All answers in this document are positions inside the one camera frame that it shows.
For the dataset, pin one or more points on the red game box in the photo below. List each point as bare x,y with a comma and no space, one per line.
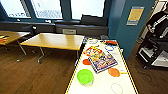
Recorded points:
93,50

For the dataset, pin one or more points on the white bowl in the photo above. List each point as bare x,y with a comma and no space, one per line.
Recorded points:
93,42

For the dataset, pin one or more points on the flat red disc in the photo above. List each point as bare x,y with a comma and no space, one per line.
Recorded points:
86,61

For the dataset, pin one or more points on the grey vent panel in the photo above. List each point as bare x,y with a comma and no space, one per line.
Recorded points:
69,31

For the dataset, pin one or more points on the colourful picture book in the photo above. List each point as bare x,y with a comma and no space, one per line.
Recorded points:
102,61

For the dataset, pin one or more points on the red and black item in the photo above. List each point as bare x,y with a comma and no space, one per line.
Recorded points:
111,42

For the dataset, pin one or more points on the dark sofa backrest cushion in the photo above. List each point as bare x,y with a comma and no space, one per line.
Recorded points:
94,20

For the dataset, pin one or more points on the green bowl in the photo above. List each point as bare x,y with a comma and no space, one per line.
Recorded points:
84,76

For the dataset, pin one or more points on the cream top table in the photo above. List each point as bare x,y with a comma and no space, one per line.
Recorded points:
55,41

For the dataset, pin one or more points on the small orange item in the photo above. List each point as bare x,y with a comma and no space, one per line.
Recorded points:
114,72

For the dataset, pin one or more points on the bright window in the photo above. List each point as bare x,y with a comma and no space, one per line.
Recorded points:
46,8
15,7
87,8

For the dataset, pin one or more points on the dark window bench sofa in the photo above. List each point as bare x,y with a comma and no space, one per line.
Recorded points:
46,28

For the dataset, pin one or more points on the small yellow stick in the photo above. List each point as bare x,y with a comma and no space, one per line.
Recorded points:
124,72

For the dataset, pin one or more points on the black wheeled cart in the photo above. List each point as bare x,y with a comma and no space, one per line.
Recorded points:
153,52

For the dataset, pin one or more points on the yellow wooden table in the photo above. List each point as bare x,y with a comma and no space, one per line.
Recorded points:
15,35

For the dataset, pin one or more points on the man in black shirt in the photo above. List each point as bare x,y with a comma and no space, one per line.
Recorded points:
159,23

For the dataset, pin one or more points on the small orange toy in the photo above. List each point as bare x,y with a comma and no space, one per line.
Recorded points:
2,38

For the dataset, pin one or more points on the white wall outlet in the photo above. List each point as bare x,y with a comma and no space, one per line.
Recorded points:
121,51

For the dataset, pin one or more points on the yellow wall sign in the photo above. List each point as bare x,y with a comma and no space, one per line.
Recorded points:
135,15

